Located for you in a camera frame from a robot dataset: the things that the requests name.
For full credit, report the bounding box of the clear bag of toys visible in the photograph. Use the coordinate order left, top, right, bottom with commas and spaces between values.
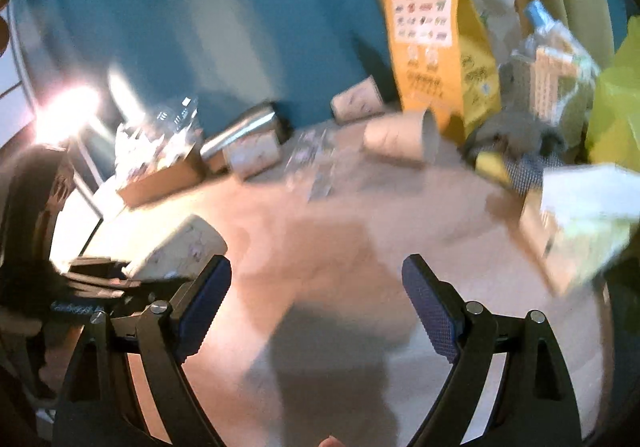
115, 97, 203, 186

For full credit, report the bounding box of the yellow sponge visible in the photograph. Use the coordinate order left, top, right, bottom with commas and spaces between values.
474, 151, 512, 188

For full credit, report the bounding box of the teal curtain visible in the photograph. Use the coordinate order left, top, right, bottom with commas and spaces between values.
8, 0, 402, 178

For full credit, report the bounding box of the white desk lamp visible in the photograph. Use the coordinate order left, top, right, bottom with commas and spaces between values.
29, 68, 147, 208

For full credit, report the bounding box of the yellow paper bag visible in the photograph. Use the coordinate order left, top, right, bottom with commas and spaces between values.
380, 0, 501, 144

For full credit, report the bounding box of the paper cup near yellow bag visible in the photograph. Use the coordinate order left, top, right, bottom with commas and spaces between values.
362, 110, 440, 164

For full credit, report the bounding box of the patterned brown paper cup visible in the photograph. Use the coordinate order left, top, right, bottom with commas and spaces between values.
125, 215, 228, 281

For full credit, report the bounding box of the stainless steel tumbler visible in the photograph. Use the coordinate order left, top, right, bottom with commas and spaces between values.
201, 100, 293, 174

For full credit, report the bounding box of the cardboard box tray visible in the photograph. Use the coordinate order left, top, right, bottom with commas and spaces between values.
116, 147, 207, 208

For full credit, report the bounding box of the paper cup at back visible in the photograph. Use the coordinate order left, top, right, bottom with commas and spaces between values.
330, 76, 385, 124

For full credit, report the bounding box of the yellow plastic shopping bag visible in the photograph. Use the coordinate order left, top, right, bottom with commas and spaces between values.
586, 16, 640, 172

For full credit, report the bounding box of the grey cloth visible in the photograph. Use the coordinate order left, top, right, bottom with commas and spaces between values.
460, 110, 567, 196

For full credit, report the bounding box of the clear patterned plastic cup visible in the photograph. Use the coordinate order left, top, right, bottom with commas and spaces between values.
284, 128, 335, 202

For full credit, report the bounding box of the white mesh basket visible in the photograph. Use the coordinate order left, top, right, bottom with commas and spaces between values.
510, 21, 601, 126

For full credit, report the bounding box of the paper cup beside steel tumbler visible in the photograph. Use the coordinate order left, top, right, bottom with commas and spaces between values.
224, 130, 282, 180

